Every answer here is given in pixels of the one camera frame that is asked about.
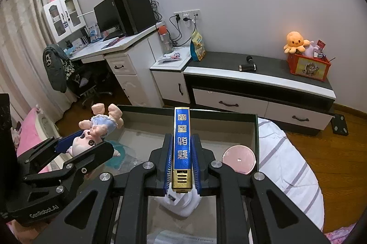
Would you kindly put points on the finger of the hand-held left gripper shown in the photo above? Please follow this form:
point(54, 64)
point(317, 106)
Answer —
point(67, 142)
point(91, 158)

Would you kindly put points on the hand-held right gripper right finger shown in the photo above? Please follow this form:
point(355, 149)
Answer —
point(195, 169)

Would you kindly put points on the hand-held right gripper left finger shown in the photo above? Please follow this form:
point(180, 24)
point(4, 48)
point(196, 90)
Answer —
point(168, 169)

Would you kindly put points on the blue gold slim case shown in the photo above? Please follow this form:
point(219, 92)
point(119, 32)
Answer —
point(182, 146)

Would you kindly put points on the baby doll blue dress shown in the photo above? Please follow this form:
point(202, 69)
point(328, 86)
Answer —
point(100, 125)

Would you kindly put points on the white power adapter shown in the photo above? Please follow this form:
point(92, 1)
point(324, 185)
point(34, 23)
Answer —
point(180, 205)

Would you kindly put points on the rose gold round jar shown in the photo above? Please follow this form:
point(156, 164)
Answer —
point(239, 159)

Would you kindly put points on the pink black-rimmed storage box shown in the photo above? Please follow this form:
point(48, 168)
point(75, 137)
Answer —
point(223, 129)

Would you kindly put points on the pink blanket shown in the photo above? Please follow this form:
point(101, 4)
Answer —
point(28, 132)

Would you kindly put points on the black office chair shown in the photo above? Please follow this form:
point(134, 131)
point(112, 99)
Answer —
point(86, 80)

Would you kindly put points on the grey black jacket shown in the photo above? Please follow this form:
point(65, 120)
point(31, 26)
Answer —
point(54, 69)

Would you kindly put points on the white side cabinet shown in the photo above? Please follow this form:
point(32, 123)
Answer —
point(169, 86)

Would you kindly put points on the white striped quilt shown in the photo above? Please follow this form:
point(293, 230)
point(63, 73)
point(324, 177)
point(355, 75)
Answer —
point(286, 169)

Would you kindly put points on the black white low cabinet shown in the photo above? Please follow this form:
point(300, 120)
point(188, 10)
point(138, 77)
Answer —
point(258, 100)

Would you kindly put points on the white desk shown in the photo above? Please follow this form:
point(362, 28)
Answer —
point(129, 71)

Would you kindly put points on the pink book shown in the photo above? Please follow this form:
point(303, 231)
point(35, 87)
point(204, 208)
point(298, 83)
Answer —
point(113, 43)

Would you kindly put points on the pink printed papers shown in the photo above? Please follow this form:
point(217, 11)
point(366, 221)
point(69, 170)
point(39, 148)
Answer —
point(169, 58)

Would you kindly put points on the blue white box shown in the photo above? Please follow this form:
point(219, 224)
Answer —
point(94, 33)

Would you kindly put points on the cream curtain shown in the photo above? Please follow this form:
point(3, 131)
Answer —
point(20, 40)

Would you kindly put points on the black massage gun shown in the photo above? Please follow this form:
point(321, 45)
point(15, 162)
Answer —
point(247, 66)

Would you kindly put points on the black keyboard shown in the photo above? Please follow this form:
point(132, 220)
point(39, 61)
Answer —
point(113, 36)

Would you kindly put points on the blue yellow snack bag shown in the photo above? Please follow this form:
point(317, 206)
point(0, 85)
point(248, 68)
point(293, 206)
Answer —
point(198, 46)

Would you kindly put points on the white glass-door cabinet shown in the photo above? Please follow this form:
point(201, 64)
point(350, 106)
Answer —
point(47, 20)

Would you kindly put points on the clear bottle orange cap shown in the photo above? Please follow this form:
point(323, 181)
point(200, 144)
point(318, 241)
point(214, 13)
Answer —
point(165, 41)

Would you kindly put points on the black computer monitor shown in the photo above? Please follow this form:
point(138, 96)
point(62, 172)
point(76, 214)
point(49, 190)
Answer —
point(106, 14)

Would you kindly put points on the black computer tower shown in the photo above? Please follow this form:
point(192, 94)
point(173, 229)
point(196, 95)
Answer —
point(134, 13)

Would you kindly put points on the black metal plate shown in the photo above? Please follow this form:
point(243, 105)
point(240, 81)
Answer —
point(340, 125)

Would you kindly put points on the red storage crate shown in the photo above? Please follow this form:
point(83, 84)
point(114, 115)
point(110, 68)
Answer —
point(309, 69)

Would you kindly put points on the orange octopus plush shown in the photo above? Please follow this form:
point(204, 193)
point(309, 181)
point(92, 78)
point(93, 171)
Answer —
point(295, 41)

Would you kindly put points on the white bed frame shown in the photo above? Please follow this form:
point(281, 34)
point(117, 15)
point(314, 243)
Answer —
point(46, 123)

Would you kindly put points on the white wall socket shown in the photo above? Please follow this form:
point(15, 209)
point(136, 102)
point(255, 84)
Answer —
point(186, 15)

